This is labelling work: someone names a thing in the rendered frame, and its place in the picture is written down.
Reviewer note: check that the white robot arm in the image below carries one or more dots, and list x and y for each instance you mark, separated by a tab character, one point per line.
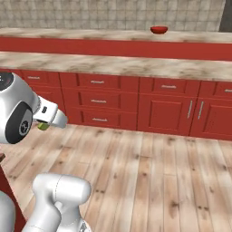
16	105

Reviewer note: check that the red raised counter panel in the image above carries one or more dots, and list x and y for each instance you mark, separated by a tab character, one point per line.
114	48

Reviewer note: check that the wide red drawer front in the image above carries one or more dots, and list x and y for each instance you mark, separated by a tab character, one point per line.
120	82
120	120
120	102

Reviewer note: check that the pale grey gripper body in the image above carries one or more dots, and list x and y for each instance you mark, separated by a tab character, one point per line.
59	118

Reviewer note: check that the red cupboard door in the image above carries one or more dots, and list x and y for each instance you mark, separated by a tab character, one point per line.
163	114
216	119
53	95

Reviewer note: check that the small red drawer front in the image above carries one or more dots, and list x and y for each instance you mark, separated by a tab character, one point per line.
48	78

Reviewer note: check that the dark grey tall panel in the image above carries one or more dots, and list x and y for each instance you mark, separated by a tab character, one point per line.
226	15

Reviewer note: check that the red bowl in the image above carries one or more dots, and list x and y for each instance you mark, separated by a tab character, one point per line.
159	29

